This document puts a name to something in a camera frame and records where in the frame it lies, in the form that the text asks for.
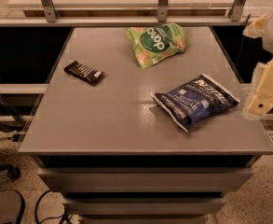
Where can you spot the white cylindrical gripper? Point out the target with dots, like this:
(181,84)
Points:
(261,101)

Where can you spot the blue Kettle chip bag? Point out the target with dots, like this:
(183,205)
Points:
(197,99)

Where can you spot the green snack bag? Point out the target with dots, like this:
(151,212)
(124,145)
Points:
(154,44)

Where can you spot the black rxbar chocolate bar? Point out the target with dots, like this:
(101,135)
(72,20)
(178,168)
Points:
(81,71)

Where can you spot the upper grey drawer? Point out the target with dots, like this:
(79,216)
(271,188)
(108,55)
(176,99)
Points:
(67,180)

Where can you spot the grey drawer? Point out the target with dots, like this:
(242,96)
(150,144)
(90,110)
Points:
(67,180)
(129,207)

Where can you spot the grey drawer cabinet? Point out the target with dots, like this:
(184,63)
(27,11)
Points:
(116,123)

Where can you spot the lower grey drawer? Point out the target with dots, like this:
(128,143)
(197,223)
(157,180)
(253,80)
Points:
(129,207)

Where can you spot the metal railing frame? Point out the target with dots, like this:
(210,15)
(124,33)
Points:
(116,13)

